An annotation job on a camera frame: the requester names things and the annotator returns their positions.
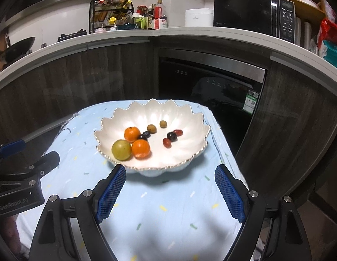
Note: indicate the white rice cooker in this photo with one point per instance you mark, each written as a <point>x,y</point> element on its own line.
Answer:
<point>199,17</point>

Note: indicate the brown longan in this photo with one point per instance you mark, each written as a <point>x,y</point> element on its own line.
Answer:
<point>151,129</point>
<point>163,124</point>

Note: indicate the red grape tomato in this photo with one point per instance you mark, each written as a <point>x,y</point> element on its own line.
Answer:
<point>167,143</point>

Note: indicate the green container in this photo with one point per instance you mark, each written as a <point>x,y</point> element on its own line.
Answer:
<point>139,21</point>

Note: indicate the green energy label sticker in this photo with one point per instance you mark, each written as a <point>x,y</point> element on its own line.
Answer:
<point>250,101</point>

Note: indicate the large orange mandarin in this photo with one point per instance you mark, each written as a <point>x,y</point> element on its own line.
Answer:
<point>141,149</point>

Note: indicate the white scalloped ceramic bowl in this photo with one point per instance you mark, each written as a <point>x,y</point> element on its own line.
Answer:
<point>178,117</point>

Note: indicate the red plastic bag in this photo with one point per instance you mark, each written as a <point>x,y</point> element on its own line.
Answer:
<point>327,31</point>

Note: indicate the black built-in dishwasher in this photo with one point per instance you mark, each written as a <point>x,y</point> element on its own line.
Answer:
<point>219,83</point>

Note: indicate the black microwave oven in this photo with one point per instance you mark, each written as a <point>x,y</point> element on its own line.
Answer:
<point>270,17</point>

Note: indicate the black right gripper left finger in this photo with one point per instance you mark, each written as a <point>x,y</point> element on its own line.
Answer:
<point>91,207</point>

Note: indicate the small dark plum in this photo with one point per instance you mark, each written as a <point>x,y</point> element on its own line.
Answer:
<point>147,134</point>

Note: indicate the yellow lid jar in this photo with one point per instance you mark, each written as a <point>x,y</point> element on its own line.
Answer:
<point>112,24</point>

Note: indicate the black wok pan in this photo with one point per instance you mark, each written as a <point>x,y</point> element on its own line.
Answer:
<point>16,50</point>

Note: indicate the green round apple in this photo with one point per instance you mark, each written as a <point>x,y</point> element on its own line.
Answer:
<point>121,150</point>

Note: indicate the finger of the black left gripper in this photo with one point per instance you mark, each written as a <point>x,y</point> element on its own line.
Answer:
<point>35,171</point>
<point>7,150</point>

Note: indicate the red grape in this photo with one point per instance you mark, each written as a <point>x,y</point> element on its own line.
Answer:
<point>178,132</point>

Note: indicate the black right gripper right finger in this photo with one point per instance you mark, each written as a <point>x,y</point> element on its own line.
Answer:
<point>249,210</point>

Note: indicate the white kitchen countertop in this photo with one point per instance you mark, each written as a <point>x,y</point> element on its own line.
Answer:
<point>283,52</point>

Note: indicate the black spice rack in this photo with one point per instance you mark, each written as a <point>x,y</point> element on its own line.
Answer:
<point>103,12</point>

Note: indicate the small orange mandarin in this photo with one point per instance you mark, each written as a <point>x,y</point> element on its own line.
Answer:
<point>131,134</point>

